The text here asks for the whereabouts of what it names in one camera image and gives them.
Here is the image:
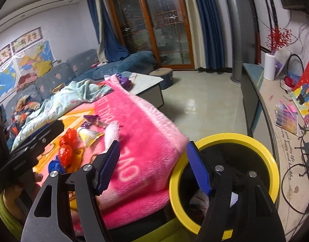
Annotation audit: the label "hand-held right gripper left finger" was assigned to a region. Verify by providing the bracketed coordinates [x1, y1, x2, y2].
[21, 140, 121, 242]

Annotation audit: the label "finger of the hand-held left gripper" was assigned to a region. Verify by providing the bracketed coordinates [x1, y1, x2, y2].
[10, 120, 65, 157]

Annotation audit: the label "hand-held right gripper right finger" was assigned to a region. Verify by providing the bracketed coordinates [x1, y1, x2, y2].
[187, 141, 287, 242]

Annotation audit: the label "red plastic bag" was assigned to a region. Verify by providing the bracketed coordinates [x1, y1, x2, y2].
[59, 128, 78, 145]

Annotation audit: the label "red ribbed plastic wrapper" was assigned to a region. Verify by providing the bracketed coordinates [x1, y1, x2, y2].
[58, 144, 74, 168]

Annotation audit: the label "white printed plastic bag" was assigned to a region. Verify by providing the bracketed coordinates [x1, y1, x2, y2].
[190, 190, 210, 211]

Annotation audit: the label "blue plastic bag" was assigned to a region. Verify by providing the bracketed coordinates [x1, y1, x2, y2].
[48, 160, 65, 174]

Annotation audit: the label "yellow white snack packet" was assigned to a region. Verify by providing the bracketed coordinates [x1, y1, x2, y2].
[77, 127, 105, 148]

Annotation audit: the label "yellow rimmed black trash bin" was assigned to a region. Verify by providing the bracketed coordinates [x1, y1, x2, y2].
[169, 132, 280, 235]

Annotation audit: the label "person's left hand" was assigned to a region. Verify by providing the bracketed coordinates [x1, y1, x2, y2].
[5, 172, 43, 216]

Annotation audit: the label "orange patterned cloth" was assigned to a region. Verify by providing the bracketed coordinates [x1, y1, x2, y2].
[8, 94, 41, 134]

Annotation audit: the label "pink cartoon bear blanket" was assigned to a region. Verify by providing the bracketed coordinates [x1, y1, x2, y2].
[34, 74, 190, 235]

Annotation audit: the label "light blue cartoon quilt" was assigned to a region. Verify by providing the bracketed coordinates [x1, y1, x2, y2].
[11, 79, 112, 149]

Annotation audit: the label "pink red clothes pile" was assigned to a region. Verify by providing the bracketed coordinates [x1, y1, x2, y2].
[17, 73, 38, 91]

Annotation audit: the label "yellow pillow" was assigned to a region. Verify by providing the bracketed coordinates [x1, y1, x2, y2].
[37, 60, 54, 77]

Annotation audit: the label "world map poster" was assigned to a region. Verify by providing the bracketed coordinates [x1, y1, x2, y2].
[0, 55, 21, 104]

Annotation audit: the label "country map poster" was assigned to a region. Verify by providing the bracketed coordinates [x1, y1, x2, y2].
[17, 39, 55, 77]

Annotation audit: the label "purple plastic bag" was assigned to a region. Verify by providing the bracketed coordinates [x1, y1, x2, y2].
[117, 73, 132, 90]

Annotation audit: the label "television cabinet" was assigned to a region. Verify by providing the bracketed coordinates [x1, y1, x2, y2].
[240, 63, 309, 242]

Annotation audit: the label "white marble coffee table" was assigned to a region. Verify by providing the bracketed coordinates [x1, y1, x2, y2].
[117, 72, 165, 109]

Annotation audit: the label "grey blue footstool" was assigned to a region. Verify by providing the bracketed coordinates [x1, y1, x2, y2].
[149, 68, 173, 90]

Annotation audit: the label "colourful bead organizer box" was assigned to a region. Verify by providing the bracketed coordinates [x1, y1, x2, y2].
[275, 103, 300, 135]

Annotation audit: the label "blue heart pattern sofa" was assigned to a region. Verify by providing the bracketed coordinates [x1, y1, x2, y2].
[5, 49, 156, 137]

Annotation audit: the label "pink plastic clips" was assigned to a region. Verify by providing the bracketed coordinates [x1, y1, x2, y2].
[278, 99, 298, 113]

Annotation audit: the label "blue beige curtain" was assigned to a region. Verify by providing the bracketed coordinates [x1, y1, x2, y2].
[180, 0, 227, 70]
[85, 0, 131, 63]

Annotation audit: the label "white ribbed vase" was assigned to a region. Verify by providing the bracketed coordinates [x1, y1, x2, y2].
[263, 53, 276, 81]

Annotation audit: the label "colourful figure painting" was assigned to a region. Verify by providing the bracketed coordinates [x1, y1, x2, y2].
[289, 61, 309, 128]

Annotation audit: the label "grey tower air conditioner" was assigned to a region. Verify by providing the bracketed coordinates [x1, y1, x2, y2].
[220, 0, 261, 85]

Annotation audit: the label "white purple picture board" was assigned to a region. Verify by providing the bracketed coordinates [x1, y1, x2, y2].
[274, 48, 293, 78]

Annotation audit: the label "wooden glass sliding door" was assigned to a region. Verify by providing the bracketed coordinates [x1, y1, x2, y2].
[104, 0, 195, 68]

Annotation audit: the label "red berry branches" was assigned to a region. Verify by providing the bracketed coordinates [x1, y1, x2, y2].
[266, 26, 292, 54]

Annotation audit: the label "framed embroidery wall picture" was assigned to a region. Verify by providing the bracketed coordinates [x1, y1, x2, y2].
[0, 44, 11, 67]
[11, 26, 43, 52]

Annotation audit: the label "tangle of black cables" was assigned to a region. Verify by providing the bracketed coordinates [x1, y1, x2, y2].
[280, 128, 309, 216]

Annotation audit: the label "red basket with black handle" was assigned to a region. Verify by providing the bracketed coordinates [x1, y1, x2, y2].
[283, 54, 305, 89]

